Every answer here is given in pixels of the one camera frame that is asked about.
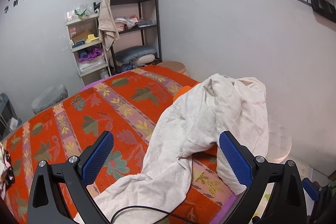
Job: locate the cream white knit sweater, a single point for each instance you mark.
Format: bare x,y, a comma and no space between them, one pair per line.
191,124

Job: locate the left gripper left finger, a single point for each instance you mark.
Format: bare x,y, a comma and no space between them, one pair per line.
46,201

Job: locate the white plastic shelf rack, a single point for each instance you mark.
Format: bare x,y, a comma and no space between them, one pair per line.
83,36

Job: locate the grey blue pillow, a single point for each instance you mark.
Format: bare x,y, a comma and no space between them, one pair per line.
131,54

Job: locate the orange garment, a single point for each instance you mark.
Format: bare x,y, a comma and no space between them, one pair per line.
181,91

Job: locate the brown plastic stool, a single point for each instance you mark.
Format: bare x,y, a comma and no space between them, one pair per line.
174,66

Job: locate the black metal shelf rack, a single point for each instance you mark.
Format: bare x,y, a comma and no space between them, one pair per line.
141,25

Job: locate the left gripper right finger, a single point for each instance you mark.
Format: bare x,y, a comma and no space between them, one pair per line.
287,201

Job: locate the beige hanging towel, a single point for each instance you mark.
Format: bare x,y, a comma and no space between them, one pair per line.
107,30

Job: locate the floral pink clothes pile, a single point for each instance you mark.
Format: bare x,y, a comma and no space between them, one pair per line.
6,172

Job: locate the purple towel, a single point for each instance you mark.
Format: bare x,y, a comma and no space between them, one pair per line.
89,55

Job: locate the grey round cushion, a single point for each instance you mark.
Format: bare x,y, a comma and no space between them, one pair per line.
51,96

